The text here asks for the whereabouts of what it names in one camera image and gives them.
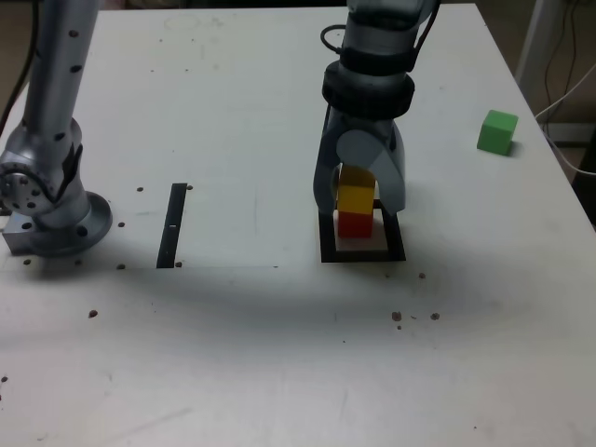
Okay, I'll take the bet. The green cube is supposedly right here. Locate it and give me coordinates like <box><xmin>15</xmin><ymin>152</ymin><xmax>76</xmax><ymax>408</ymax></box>
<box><xmin>476</xmin><ymin>109</ymin><xmax>520</xmax><ymax>156</ymax></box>

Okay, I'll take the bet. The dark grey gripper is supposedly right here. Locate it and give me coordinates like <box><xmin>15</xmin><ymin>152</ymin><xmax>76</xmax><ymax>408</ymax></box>
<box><xmin>312</xmin><ymin>109</ymin><xmax>409</xmax><ymax>218</ymax></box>

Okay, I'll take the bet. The white cable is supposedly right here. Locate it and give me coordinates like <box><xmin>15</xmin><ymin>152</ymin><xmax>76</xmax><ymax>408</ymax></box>
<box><xmin>535</xmin><ymin>62</ymin><xmax>596</xmax><ymax>177</ymax></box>

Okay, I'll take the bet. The red cube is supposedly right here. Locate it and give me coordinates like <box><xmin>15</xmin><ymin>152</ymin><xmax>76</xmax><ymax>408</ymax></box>
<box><xmin>336</xmin><ymin>210</ymin><xmax>373</xmax><ymax>239</ymax></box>

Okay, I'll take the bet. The black tape square outline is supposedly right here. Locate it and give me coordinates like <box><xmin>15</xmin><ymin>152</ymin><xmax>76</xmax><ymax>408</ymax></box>
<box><xmin>317</xmin><ymin>198</ymin><xmax>407</xmax><ymax>264</ymax></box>

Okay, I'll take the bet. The white furniture leg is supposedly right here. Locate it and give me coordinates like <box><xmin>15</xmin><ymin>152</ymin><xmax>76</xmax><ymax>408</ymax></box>
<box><xmin>514</xmin><ymin>0</ymin><xmax>556</xmax><ymax>90</ymax></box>

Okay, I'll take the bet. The white furniture base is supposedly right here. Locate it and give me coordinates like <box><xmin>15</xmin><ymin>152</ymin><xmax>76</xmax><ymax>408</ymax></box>
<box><xmin>540</xmin><ymin>122</ymin><xmax>596</xmax><ymax>147</ymax></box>

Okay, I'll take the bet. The black tape strip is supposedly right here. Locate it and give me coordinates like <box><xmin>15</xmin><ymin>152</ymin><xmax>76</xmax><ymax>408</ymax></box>
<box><xmin>156</xmin><ymin>183</ymin><xmax>188</xmax><ymax>270</ymax></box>

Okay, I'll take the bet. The thin black hanging cable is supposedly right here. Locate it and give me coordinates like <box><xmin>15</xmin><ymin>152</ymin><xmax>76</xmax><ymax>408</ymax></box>
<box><xmin>543</xmin><ymin>0</ymin><xmax>574</xmax><ymax>109</ymax></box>
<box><xmin>562</xmin><ymin>0</ymin><xmax>589</xmax><ymax>109</ymax></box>

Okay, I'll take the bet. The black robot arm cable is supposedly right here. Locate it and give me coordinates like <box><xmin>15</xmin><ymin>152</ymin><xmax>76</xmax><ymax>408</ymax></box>
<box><xmin>2</xmin><ymin>0</ymin><xmax>441</xmax><ymax>131</ymax></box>

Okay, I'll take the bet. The yellow cube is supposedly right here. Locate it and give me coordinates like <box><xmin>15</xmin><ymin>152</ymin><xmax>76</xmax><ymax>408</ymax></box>
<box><xmin>335</xmin><ymin>165</ymin><xmax>377</xmax><ymax>216</ymax></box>

